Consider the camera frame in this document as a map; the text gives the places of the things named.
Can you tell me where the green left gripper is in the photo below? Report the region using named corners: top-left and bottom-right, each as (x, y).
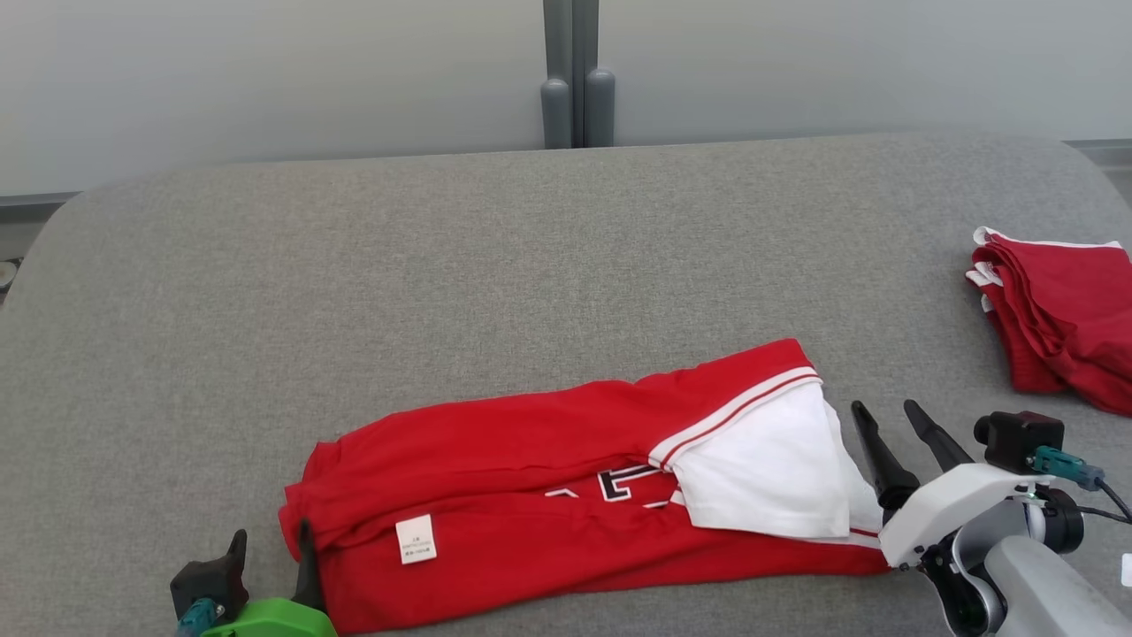
top-left (202, 518), bottom-right (337, 637)

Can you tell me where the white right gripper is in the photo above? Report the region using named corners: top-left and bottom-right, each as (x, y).
top-left (851, 399), bottom-right (1053, 569)

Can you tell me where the red white basketball jersey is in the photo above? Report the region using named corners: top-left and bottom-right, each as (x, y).
top-left (279, 338), bottom-right (890, 634)

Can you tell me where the folded red garment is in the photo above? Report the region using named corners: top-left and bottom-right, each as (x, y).
top-left (965, 226), bottom-right (1132, 417)

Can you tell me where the grey fabric sofa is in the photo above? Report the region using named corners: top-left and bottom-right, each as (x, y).
top-left (0, 131), bottom-right (1132, 637)

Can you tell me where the teal left cable connector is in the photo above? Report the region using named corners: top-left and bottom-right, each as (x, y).
top-left (175, 597), bottom-right (224, 637)

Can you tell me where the teal cable connector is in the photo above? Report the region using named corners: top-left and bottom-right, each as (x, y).
top-left (1029, 445), bottom-right (1106, 492)
top-left (175, 597), bottom-right (224, 637)

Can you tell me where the teal right cable connector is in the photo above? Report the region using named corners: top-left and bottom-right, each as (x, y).
top-left (1029, 445), bottom-right (1106, 492)

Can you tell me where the grey round post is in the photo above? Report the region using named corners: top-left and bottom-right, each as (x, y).
top-left (584, 68), bottom-right (616, 148)
top-left (540, 78), bottom-right (573, 150)

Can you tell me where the grey upright rail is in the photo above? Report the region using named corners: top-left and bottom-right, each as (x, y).
top-left (542, 0), bottom-right (600, 147)

